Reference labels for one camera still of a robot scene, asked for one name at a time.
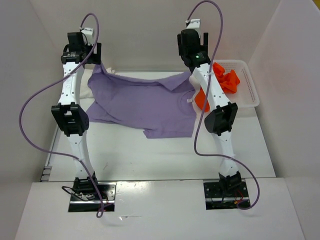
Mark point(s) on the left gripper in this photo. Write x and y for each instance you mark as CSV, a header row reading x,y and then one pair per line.
x,y
95,58

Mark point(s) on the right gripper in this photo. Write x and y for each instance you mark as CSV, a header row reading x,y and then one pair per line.
x,y
202,47

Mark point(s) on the purple t shirt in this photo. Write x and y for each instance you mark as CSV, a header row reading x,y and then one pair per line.
x,y
162,108

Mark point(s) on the white t shirt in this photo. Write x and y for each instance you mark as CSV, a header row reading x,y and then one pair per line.
x,y
87,82

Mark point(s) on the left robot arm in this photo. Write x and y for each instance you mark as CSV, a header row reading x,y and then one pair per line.
x,y
72,120

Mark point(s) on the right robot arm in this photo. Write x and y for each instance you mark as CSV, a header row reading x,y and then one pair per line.
x,y
222,111

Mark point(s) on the orange t shirt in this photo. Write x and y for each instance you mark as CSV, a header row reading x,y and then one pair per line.
x,y
222,85

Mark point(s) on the white plastic basket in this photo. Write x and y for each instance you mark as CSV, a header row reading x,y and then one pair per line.
x,y
246,95

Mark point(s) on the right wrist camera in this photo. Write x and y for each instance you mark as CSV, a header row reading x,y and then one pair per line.
x,y
194,24

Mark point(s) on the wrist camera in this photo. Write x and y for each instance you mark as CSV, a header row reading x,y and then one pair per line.
x,y
89,35
194,24

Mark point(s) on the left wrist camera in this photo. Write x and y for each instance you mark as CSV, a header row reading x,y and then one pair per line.
x,y
89,35

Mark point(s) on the aluminium table edge rail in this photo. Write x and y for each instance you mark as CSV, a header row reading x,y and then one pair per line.
x,y
47,169

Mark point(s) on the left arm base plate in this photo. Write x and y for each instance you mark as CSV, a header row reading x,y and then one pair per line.
x,y
81,201

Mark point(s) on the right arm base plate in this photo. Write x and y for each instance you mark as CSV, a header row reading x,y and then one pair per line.
x,y
217,199

